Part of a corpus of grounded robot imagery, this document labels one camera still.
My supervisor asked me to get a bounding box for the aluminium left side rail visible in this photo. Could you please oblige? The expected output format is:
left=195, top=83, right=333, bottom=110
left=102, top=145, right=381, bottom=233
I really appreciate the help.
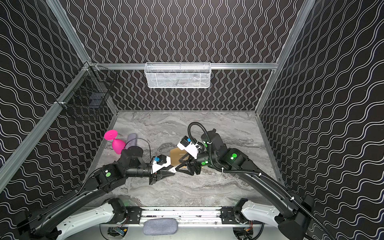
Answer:
left=1, top=63, right=90, bottom=191

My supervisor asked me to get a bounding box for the black wire basket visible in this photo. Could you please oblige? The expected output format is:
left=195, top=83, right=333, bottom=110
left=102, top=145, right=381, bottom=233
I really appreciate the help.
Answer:
left=59, top=62, right=118, bottom=123

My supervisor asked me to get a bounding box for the magenta plastic goblet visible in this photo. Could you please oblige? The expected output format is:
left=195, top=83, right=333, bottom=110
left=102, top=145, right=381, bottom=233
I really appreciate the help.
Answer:
left=104, top=130, right=126, bottom=155

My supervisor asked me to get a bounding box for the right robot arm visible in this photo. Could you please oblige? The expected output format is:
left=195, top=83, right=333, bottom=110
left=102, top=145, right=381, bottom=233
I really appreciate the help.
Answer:
left=176, top=130, right=335, bottom=240

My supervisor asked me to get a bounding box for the aluminium corner post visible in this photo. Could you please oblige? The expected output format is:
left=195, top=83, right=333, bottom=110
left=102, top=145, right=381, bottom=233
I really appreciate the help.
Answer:
left=255, top=0, right=316, bottom=116
left=46, top=0, right=92, bottom=63

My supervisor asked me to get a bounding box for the grey fabric pouch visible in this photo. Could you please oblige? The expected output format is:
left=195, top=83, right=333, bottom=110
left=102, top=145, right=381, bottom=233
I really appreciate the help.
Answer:
left=143, top=219, right=178, bottom=236

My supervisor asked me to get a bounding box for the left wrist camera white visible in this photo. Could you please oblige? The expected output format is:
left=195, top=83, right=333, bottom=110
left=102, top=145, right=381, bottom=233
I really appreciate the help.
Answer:
left=152, top=155, right=171, bottom=174

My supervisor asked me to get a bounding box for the brown manila envelope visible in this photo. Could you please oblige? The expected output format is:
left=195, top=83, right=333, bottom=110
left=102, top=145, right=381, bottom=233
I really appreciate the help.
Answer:
left=170, top=148, right=189, bottom=167

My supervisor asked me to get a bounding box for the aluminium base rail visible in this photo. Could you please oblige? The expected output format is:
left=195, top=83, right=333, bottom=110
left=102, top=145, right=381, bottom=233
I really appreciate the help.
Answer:
left=119, top=205, right=302, bottom=226

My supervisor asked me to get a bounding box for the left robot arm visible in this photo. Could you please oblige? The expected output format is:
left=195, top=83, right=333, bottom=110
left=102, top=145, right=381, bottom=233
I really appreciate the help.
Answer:
left=17, top=146, right=174, bottom=240

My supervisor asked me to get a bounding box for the aluminium corner post left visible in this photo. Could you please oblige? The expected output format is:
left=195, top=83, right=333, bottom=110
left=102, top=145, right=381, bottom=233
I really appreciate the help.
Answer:
left=46, top=0, right=92, bottom=63

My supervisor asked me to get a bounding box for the aluminium corner post right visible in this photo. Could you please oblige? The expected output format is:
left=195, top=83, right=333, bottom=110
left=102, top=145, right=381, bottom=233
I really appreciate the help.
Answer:
left=255, top=0, right=316, bottom=116

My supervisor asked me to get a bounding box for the white wire basket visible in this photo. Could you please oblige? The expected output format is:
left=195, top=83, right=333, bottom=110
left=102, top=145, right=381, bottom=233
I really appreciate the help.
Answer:
left=144, top=67, right=212, bottom=89

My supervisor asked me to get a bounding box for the aluminium back crossbar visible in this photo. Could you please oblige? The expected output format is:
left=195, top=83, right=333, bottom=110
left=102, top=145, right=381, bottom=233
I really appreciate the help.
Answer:
left=92, top=62, right=278, bottom=71

